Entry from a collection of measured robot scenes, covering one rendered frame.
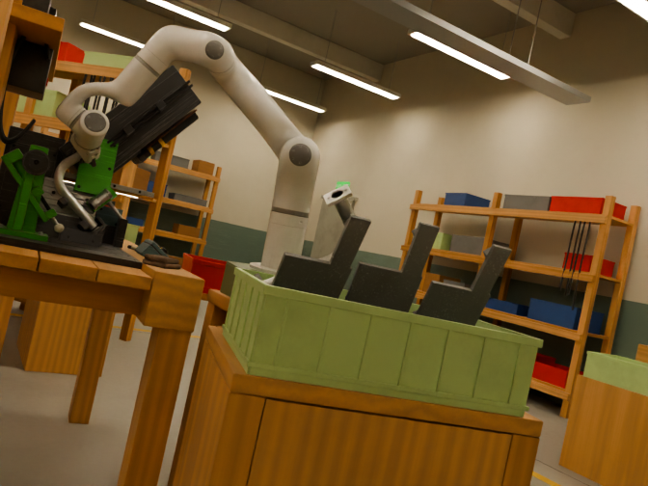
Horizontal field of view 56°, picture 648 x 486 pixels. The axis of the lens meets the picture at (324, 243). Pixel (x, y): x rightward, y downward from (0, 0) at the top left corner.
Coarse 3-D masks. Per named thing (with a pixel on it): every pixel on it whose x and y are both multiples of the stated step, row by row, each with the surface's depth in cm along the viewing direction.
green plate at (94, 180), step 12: (108, 144) 217; (108, 156) 216; (84, 168) 211; (96, 168) 213; (108, 168) 215; (84, 180) 210; (96, 180) 212; (108, 180) 214; (84, 192) 210; (96, 192) 212
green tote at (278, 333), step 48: (240, 288) 140; (240, 336) 127; (288, 336) 115; (336, 336) 117; (384, 336) 120; (432, 336) 123; (480, 336) 125; (528, 336) 133; (336, 384) 118; (384, 384) 120; (432, 384) 123; (480, 384) 126; (528, 384) 129
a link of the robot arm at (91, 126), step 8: (88, 112) 181; (96, 112) 182; (80, 120) 180; (88, 120) 180; (96, 120) 182; (104, 120) 183; (72, 128) 184; (80, 128) 181; (88, 128) 180; (96, 128) 181; (104, 128) 182; (80, 136) 185; (88, 136) 182; (96, 136) 182; (104, 136) 187; (80, 144) 190; (88, 144) 188; (96, 144) 189
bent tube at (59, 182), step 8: (64, 160) 205; (72, 160) 206; (56, 168) 205; (64, 168) 205; (56, 176) 203; (56, 184) 203; (64, 184) 204; (64, 192) 203; (72, 200) 204; (72, 208) 205; (80, 208) 205; (80, 216) 205; (88, 216) 205; (88, 224) 205; (96, 224) 207
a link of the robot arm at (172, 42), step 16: (160, 32) 183; (176, 32) 183; (192, 32) 182; (208, 32) 178; (144, 48) 183; (160, 48) 182; (176, 48) 183; (192, 48) 179; (208, 48) 176; (224, 48) 176; (160, 64) 184; (208, 64) 178; (224, 64) 179
